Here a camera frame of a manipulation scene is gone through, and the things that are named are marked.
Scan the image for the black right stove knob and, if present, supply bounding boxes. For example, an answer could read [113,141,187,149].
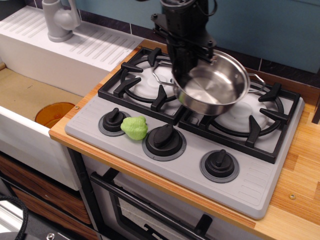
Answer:
[199,149,240,184]

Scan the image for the orange plastic plate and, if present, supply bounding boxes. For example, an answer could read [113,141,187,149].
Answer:
[34,102,75,129]

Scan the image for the green toy cauliflower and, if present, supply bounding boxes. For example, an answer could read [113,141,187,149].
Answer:
[120,115,148,141]

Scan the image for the white toy sink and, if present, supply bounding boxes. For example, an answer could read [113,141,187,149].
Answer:
[0,6,142,191]

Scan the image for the black left stove knob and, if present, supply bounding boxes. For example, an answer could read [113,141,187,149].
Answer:
[98,107,130,137]

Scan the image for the black braided cable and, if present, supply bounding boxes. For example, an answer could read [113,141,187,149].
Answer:
[0,195,30,240]

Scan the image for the black stove knob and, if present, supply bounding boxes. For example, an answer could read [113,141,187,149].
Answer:
[98,107,130,137]
[199,149,240,184]
[142,124,187,162]

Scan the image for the black right burner grate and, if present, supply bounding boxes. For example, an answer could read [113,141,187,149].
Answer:
[178,83,301,164]

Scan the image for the black burner grate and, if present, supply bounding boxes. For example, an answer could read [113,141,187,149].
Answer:
[178,83,301,164]
[98,47,186,125]

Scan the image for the stainless steel pot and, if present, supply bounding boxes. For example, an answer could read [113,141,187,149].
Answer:
[152,50,266,116]

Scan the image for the black middle stove knob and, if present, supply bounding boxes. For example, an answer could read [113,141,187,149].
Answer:
[142,124,187,162]

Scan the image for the black left burner grate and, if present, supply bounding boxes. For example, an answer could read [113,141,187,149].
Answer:
[98,47,186,125]

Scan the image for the wooden drawer fronts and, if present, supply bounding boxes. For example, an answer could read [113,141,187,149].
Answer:
[0,154,98,240]

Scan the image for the grey toy stove top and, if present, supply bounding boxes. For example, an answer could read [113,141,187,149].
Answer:
[64,46,306,221]

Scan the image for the grey toy faucet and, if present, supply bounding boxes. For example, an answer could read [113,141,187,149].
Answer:
[42,0,81,43]

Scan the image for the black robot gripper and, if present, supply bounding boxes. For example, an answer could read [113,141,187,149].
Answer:
[150,0,217,82]

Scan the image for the toy oven door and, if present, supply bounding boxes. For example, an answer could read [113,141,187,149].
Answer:
[89,168,256,240]

